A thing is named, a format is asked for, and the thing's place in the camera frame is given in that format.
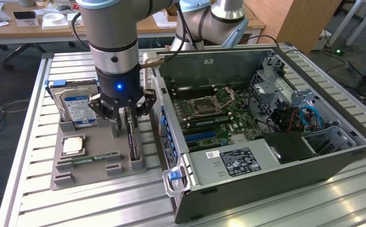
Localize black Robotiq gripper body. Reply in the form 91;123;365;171
95;65;145;109

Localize black graphics card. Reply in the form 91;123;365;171
122;107;141;162

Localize hard disk in blue caddy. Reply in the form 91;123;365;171
46;79;103;130

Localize blue slot retainer strip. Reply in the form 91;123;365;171
159;105;179;164

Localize beige case hinge latch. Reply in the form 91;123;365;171
142;52;166;70

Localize CPU socket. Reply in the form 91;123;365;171
191;96;218;114

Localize silver CPU chip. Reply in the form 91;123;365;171
62;136;85;157

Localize green RAM stick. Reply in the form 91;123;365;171
187;115;231;127
71;151;122;166

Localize metal socket cover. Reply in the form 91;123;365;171
214;86;237;110

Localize grey parts rack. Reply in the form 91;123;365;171
48;94;149;192

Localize white paper stack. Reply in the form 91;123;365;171
153;11;178;29

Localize green motherboard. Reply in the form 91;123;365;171
166;79;268;153

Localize plain white box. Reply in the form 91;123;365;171
67;12;85;28

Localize flat white box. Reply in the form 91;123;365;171
42;20;71;30

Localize silver chipset heatsink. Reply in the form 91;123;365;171
229;134;251;145

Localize blue case latch button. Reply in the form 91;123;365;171
167;171;183;183

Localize white tape roll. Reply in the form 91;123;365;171
43;13;66;24

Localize black office chair base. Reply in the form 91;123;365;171
0;41;78;70

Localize grey power supply unit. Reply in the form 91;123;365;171
186;138;284;189

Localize bag with dark item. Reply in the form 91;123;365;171
52;0;74;11

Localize perforated metal disk bay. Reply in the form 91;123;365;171
249;68;298;112

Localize white box with black top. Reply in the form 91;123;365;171
12;11;40;27

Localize wooden desk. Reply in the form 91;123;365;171
0;0;268;52

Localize dark grey open PC case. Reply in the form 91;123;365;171
142;46;366;225

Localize wooden cabinet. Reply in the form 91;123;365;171
242;0;344;55

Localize small metal disk bay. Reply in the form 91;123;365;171
301;125;360;157

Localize black adapter with LED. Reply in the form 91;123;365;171
332;47;349;57

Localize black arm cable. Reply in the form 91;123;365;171
71;0;203;70

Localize clear plastic case handle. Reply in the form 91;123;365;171
162;163;191;198

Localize black wire connector bundle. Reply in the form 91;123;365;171
269;107;298;132

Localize black table cable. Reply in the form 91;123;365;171
233;35;300;53

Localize red wire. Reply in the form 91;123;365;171
292;110;301;129

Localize blue wire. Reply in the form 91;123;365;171
298;105;326;132

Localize white wall box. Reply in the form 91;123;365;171
317;29;334;52

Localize white table frame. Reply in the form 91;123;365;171
326;0;366;64

